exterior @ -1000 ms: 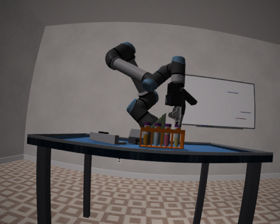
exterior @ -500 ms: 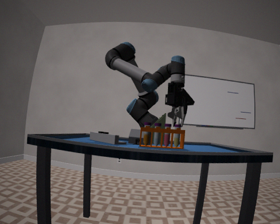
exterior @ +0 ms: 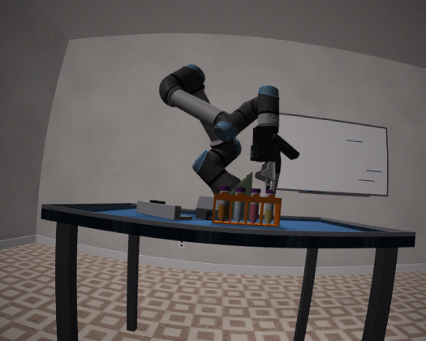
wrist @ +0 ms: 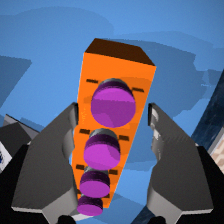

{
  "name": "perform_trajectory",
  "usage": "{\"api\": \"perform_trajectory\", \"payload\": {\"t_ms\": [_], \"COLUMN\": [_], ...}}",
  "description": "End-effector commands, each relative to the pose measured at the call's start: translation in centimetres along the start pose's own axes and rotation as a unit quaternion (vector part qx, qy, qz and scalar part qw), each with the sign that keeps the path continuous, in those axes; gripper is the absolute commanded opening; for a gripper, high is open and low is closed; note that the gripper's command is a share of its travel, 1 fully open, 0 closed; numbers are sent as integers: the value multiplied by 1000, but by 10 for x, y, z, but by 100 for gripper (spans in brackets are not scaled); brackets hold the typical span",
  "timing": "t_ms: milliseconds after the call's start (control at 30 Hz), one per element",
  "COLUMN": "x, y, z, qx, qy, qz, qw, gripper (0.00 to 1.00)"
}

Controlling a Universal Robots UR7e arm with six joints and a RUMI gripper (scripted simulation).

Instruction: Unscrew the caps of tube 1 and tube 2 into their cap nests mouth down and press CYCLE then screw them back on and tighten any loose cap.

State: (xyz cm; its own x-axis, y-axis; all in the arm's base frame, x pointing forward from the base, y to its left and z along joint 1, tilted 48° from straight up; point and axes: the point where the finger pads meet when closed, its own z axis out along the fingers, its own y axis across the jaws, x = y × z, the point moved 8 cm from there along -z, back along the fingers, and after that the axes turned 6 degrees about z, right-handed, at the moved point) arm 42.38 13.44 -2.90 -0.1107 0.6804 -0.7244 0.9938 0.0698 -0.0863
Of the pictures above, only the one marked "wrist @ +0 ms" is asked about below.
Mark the white button housing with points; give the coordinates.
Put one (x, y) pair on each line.
(12, 137)

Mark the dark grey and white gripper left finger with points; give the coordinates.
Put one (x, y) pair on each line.
(38, 184)

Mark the orange tube rack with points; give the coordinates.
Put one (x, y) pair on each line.
(105, 59)

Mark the blue flat work mat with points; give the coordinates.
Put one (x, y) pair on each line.
(42, 45)

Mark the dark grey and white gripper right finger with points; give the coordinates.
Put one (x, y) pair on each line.
(186, 185)

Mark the black table edge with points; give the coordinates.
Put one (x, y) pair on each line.
(216, 142)

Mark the purple round cap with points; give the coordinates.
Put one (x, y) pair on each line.
(113, 104)
(90, 206)
(94, 184)
(102, 152)

